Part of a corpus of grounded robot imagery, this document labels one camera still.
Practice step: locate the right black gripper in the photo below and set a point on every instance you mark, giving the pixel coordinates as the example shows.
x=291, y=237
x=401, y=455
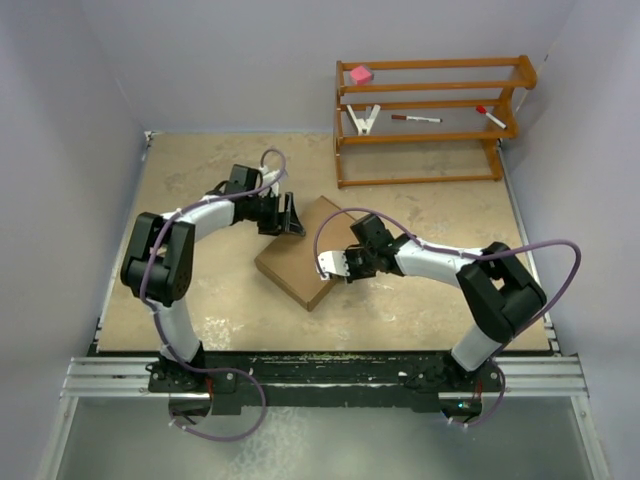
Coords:
x=353, y=275

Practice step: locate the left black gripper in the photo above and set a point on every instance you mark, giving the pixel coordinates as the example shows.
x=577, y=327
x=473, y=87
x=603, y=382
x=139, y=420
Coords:
x=292, y=224

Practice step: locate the brown cardboard box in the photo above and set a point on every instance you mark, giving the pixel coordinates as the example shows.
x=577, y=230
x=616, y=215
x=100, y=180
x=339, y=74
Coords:
x=289, y=263

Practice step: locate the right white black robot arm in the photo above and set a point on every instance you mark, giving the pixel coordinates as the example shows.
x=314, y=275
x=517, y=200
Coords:
x=500, y=293

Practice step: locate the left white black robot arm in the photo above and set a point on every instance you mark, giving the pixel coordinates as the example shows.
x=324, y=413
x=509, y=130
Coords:
x=159, y=259

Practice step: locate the white clamp tool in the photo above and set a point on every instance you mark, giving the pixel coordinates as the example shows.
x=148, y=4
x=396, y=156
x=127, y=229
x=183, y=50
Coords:
x=363, y=125

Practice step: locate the brown-capped white marker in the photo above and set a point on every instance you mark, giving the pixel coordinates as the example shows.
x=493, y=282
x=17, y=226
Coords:
x=434, y=120

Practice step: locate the wooden three-tier rack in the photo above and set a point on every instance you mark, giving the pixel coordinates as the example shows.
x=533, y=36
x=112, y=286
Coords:
x=396, y=122

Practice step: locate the pink eraser block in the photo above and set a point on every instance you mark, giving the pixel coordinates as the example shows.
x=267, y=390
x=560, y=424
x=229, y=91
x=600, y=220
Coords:
x=361, y=75

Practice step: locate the red-capped white marker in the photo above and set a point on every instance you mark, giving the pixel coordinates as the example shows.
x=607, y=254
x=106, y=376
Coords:
x=482, y=110

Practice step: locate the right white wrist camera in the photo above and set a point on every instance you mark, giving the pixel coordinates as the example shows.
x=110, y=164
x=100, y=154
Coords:
x=333, y=264

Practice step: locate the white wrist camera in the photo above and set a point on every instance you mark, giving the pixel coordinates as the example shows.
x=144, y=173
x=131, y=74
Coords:
x=271, y=180
x=333, y=264

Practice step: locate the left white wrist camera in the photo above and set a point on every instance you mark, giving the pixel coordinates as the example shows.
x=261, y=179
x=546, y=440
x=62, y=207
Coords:
x=271, y=180

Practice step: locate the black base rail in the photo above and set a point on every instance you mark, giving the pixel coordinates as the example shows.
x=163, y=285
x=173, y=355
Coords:
x=223, y=383

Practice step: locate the aluminium extrusion frame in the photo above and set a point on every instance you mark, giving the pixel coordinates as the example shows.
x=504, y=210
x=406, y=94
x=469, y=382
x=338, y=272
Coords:
x=115, y=428

